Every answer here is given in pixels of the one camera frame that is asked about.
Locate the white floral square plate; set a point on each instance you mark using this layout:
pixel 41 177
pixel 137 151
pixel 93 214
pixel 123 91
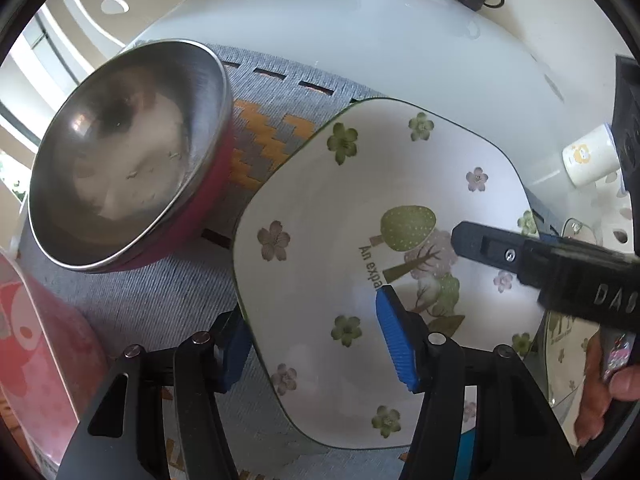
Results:
pixel 325 260

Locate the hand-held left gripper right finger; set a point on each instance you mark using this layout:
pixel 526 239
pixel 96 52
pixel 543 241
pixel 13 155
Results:
pixel 395 330

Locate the white cartoon cup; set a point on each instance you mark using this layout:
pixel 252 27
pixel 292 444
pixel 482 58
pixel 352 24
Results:
pixel 590 155

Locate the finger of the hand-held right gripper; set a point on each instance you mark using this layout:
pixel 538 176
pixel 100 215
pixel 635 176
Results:
pixel 487 247

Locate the pink-sided steel bowl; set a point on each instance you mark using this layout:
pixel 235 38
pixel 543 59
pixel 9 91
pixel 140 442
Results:
pixel 125 150

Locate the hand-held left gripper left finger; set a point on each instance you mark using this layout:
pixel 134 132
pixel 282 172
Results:
pixel 232 360

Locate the pink cartoon bowl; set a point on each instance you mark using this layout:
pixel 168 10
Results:
pixel 45 360

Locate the person's right hand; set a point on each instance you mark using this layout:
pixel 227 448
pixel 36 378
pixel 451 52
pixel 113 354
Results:
pixel 592 400

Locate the white chair with holes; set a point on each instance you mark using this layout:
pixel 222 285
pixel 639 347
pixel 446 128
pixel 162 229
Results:
pixel 155 0
pixel 612 220

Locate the grey patterned woven placemat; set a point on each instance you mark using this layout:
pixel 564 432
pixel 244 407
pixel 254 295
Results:
pixel 165 290

